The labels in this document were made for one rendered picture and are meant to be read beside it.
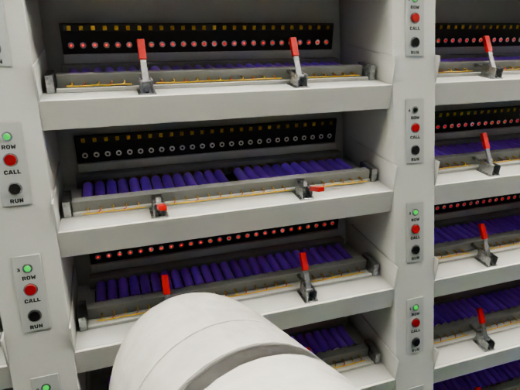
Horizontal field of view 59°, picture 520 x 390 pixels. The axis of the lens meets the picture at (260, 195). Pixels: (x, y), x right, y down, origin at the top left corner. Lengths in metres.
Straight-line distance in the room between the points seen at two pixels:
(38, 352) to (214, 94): 0.50
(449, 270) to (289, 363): 0.87
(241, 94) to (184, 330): 0.56
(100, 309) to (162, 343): 0.61
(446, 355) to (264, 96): 0.71
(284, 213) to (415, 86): 0.35
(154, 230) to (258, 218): 0.18
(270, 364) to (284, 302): 0.67
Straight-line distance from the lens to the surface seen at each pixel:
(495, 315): 1.29
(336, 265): 0.98
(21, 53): 0.77
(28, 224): 0.78
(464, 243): 1.15
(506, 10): 1.39
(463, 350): 1.19
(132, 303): 0.88
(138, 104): 0.76
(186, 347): 0.26
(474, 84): 1.03
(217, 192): 0.84
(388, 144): 0.93
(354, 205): 0.89
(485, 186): 1.08
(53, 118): 0.77
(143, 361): 0.28
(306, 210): 0.85
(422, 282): 1.02
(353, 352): 1.07
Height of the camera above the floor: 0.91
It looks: 10 degrees down
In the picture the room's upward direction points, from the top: 4 degrees counter-clockwise
